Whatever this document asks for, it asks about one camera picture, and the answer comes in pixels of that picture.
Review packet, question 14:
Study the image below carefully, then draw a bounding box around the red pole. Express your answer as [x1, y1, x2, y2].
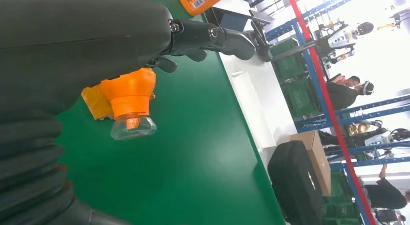
[286, 0, 378, 225]

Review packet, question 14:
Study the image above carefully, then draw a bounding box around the white humanoid robot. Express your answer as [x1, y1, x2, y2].
[347, 120, 410, 160]
[315, 21, 375, 62]

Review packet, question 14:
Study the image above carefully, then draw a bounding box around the green crate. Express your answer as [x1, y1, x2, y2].
[321, 170, 361, 225]
[280, 77, 322, 119]
[270, 37, 309, 82]

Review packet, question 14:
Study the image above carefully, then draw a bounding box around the cardboard box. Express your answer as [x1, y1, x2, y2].
[290, 130, 332, 197]

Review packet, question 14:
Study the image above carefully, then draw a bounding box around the blue shelf rack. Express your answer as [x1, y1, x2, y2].
[240, 0, 410, 225]

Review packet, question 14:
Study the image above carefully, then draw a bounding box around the black carrying case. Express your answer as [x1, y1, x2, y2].
[267, 140, 324, 225]

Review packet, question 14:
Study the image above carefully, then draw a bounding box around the black tablet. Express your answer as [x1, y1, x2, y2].
[204, 6, 225, 27]

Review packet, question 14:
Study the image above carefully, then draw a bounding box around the person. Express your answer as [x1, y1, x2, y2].
[365, 164, 410, 210]
[352, 80, 375, 97]
[326, 74, 361, 111]

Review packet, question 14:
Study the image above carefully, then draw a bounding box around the green table mat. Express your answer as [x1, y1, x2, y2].
[56, 0, 286, 225]

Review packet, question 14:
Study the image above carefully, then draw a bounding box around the white table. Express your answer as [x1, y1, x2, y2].
[205, 0, 300, 173]

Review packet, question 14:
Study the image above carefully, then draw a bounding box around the orange bottle clear cap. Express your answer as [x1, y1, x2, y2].
[178, 0, 231, 17]
[100, 0, 158, 141]

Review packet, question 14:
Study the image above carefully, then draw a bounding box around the yellow tape patch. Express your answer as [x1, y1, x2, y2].
[81, 86, 114, 121]

